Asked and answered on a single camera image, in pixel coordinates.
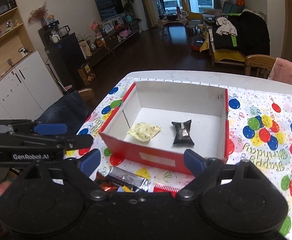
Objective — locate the wooden chair pink cloth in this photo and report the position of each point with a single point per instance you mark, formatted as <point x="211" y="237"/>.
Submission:
<point x="270" y="68"/>

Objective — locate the red cardboard box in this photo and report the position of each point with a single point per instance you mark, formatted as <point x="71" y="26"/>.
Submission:
<point x="160" y="103"/>

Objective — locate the wooden chair with jeans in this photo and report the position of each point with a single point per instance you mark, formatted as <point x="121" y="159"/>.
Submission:
<point x="70" y="110"/>

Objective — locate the red crispy snack bag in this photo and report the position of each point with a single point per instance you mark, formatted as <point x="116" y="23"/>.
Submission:
<point x="161" y="188"/>

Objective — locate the cream patterned snack packet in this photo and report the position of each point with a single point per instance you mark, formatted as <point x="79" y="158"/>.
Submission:
<point x="143" y="132"/>

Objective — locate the balloon birthday tablecloth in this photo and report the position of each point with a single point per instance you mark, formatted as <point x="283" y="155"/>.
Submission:
<point x="260" y="131"/>

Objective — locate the shiny brown foil bag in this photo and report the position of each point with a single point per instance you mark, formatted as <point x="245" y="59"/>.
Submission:
<point x="105" y="184"/>

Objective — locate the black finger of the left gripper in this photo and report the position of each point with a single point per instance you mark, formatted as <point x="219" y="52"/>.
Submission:
<point x="24" y="134"/>

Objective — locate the silver maroon wrapper bar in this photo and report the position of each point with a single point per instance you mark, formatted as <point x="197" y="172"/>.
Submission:
<point x="133" y="182"/>

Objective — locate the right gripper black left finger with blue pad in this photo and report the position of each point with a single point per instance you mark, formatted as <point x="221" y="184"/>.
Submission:
<point x="77" y="172"/>

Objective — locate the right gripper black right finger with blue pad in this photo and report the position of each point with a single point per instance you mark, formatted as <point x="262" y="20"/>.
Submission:
<point x="205" y="172"/>

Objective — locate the white cabinet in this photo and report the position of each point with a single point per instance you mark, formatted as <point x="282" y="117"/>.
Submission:
<point x="28" y="89"/>

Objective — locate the yellow small snack packet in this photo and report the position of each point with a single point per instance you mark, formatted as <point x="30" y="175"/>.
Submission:
<point x="125" y="189"/>

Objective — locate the black gold snack packet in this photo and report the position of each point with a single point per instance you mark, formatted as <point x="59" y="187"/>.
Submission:
<point x="182" y="136"/>

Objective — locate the black side cabinet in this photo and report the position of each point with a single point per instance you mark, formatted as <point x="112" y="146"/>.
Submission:
<point x="64" y="53"/>

